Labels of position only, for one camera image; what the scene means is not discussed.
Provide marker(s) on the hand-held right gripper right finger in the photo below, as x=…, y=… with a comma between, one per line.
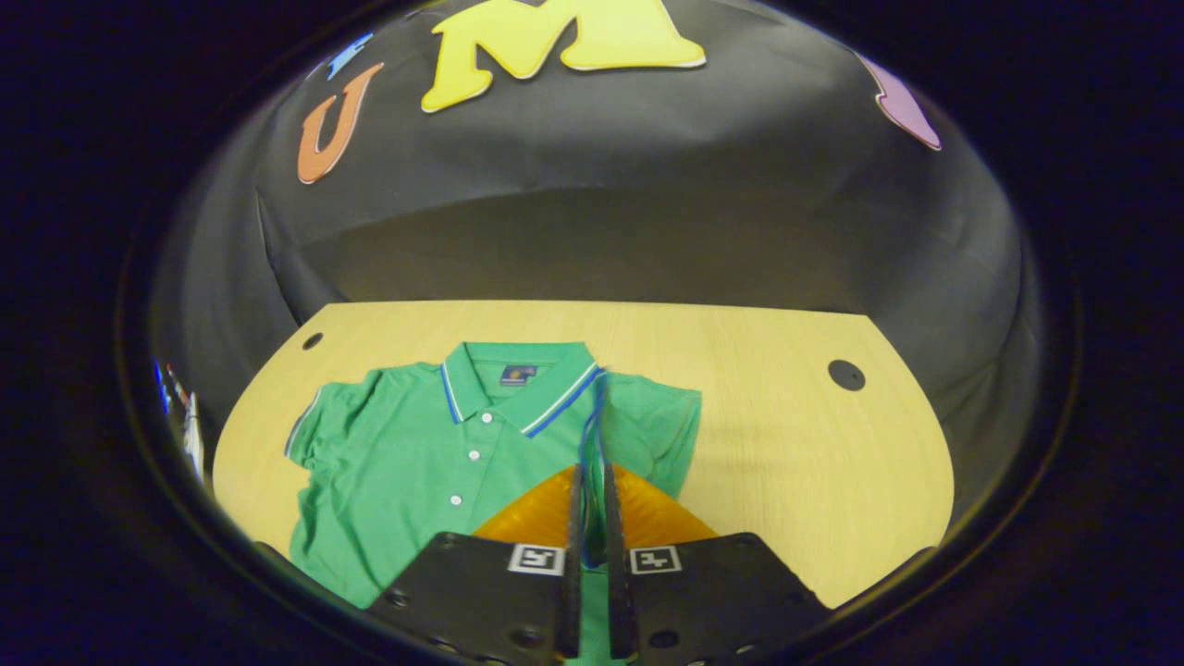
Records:
x=712, y=592

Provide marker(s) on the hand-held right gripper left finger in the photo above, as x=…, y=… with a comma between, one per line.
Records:
x=481, y=601

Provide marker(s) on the green T-shirt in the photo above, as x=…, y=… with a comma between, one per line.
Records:
x=398, y=462

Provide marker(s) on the computer monitor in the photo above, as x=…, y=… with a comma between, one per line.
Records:
x=165, y=384

